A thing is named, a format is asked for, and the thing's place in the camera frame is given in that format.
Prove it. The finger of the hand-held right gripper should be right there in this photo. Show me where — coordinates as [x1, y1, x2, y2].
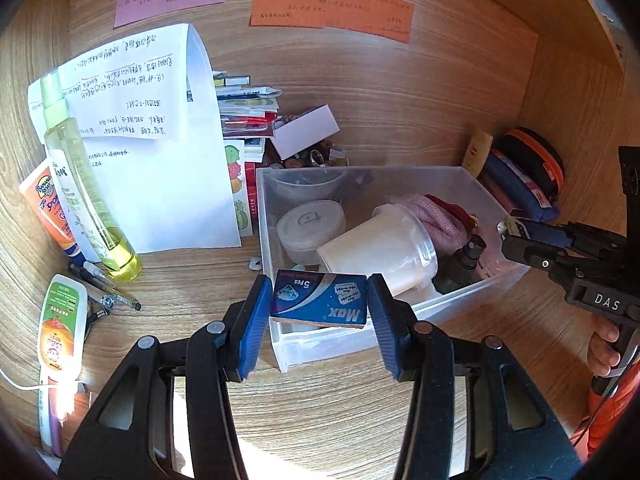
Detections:
[517, 219, 626, 261]
[501, 235, 591, 281]

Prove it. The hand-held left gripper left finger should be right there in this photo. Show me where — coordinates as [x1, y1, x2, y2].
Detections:
[59, 274, 275, 480]

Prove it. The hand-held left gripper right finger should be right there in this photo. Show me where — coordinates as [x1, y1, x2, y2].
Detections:
[366, 273, 583, 480]

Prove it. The clear plastic storage box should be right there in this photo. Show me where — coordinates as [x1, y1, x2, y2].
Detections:
[256, 165, 532, 373]

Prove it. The blue razor blade box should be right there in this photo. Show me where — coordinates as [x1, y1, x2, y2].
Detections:
[270, 269, 368, 331]

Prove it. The pink knitted cloth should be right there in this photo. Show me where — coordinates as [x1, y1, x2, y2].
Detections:
[400, 192, 476, 256]

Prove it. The wooden desktop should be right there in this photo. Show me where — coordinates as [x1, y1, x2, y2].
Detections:
[0, 110, 640, 480]

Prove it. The person's right hand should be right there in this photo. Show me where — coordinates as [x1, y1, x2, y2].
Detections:
[587, 317, 623, 378]

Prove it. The blue patchwork pouch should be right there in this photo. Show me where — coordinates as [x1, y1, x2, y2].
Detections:
[477, 150, 561, 223]

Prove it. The small black bottle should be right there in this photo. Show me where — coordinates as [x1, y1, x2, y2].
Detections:
[432, 234, 488, 295]

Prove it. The black orange pouch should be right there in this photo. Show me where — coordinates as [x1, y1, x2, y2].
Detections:
[492, 127, 566, 206]

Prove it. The white plastic cup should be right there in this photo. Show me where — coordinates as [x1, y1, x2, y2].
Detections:
[316, 204, 438, 297]

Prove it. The round white lidded container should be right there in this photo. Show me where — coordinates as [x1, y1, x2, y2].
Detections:
[276, 200, 347, 266]

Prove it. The black pen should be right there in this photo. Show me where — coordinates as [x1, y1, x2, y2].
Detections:
[67, 262, 143, 312]

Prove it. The fruit sticker sheet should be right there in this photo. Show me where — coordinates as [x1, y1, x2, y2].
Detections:
[224, 140, 251, 237]

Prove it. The clear plastic cup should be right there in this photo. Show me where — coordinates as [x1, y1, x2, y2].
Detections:
[270, 167, 348, 206]

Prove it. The white handwritten paper sheet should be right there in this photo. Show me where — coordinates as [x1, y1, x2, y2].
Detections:
[27, 23, 242, 255]

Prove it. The pile of bead trinkets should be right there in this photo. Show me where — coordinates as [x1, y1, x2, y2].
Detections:
[265, 140, 351, 170]

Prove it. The white green tube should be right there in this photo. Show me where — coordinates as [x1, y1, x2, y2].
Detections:
[39, 274, 90, 386]

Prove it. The white cardboard box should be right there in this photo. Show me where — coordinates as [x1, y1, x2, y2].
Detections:
[270, 104, 338, 161]

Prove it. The green spray bottle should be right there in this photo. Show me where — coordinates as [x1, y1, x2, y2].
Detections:
[40, 72, 143, 282]

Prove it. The pile of small packets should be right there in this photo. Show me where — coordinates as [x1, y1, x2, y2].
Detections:
[214, 72, 283, 140]

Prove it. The purple white tube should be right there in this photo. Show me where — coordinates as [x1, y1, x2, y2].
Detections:
[39, 385, 66, 458]

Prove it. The orange sunscreen tube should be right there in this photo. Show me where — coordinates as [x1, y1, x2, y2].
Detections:
[19, 157, 81, 263]

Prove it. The orange sticky note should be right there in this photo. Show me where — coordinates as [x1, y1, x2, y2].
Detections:
[250, 0, 415, 43]

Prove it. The white cable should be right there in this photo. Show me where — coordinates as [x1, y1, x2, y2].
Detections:
[0, 372, 56, 392]

